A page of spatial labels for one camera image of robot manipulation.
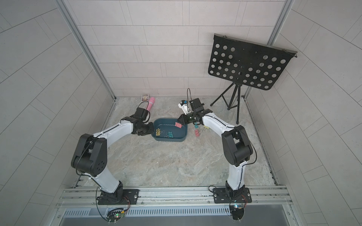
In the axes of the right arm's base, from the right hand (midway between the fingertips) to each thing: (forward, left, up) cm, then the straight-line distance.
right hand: (178, 119), depth 89 cm
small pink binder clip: (-4, 0, -1) cm, 4 cm away
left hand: (-1, +16, -7) cm, 18 cm away
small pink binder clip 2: (-4, -11, -12) cm, 17 cm away
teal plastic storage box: (-1, +11, -10) cm, 15 cm away
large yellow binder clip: (-19, -14, +18) cm, 30 cm away
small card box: (+31, +29, -8) cm, 43 cm away
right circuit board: (-48, -27, -14) cm, 57 cm away
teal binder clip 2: (+2, -11, -12) cm, 17 cm away
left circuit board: (-46, +32, -10) cm, 57 cm away
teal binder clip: (-5, +7, -10) cm, 13 cm away
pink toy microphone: (+26, +23, -9) cm, 36 cm away
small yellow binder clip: (-3, +15, -9) cm, 17 cm away
